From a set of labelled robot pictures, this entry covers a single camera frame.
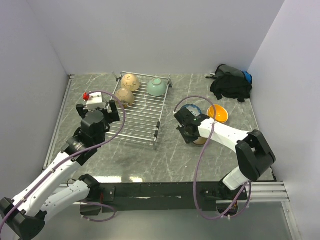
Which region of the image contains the white and blue floral bowl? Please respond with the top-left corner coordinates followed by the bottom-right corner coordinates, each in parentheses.
top-left (181, 104), bottom-right (202, 117)

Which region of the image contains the tan bowl with floral band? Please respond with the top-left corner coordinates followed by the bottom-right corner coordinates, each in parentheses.
top-left (115, 88), bottom-right (135, 108)

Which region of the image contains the dark brown bowl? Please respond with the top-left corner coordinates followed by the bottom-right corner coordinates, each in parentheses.
top-left (192, 137), bottom-right (207, 147)

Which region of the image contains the yellow bowl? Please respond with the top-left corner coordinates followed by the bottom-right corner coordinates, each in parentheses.
top-left (206, 104), bottom-right (229, 120)

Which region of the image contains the beige bowl with brown marks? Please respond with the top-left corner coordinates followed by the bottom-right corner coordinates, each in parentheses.
top-left (120, 73), bottom-right (140, 92)

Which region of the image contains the pale green celadon bowl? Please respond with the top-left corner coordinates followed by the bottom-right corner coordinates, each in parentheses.
top-left (147, 78), bottom-right (167, 97)

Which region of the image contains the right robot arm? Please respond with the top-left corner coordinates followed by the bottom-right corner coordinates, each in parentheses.
top-left (174, 108), bottom-right (276, 200)

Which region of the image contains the black cloth bundle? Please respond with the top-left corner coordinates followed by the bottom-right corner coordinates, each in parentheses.
top-left (205, 64), bottom-right (253, 103)

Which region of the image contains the black base bar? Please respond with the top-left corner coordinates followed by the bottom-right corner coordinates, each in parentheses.
top-left (84, 181), bottom-right (241, 211)

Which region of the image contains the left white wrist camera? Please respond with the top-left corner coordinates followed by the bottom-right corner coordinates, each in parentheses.
top-left (82, 92), bottom-right (105, 111)

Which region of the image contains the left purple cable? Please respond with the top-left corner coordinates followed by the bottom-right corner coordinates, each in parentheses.
top-left (0, 89), bottom-right (127, 228)

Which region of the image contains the metal wire dish rack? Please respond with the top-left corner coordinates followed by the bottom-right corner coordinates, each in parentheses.
top-left (115, 72), bottom-right (173, 149)

